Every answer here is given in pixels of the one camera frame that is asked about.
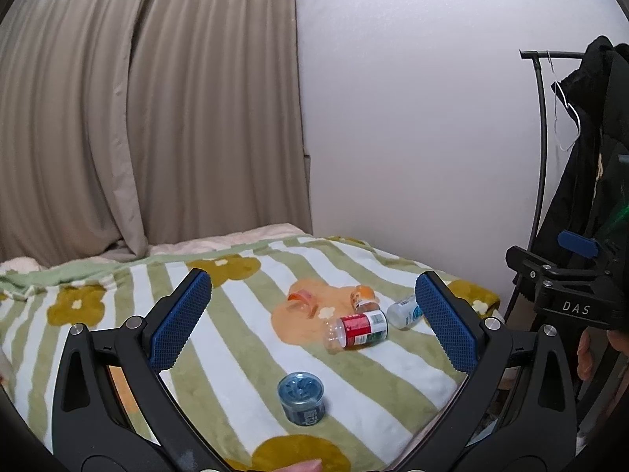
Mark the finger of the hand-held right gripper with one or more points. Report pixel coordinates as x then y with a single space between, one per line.
579 244
528 263

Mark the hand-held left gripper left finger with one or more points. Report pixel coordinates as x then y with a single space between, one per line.
179 319

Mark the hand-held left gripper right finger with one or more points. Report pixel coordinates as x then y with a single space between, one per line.
447 324

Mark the small blue cup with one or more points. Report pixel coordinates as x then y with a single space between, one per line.
300 400

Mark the clear cup with orange rim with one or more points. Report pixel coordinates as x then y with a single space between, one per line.
303 305

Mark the person's right hand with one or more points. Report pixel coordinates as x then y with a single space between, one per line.
585 354

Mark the person's left hand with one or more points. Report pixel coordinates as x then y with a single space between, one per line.
303 466

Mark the white plastic bottle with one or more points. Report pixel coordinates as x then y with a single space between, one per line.
404 312

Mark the green striped floral blanket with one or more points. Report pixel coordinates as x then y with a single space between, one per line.
236 354

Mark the clear bottle with red label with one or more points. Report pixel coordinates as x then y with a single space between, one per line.
361 329

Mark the small orange bottle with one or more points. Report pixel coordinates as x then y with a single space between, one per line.
364 299

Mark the cream fleece bedsheet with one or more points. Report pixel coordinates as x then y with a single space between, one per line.
221 239

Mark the black metal clothes rack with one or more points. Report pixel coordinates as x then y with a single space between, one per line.
542 132

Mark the black jacket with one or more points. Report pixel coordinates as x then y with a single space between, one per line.
597 108

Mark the beige curtain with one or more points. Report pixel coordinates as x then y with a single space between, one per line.
123 108

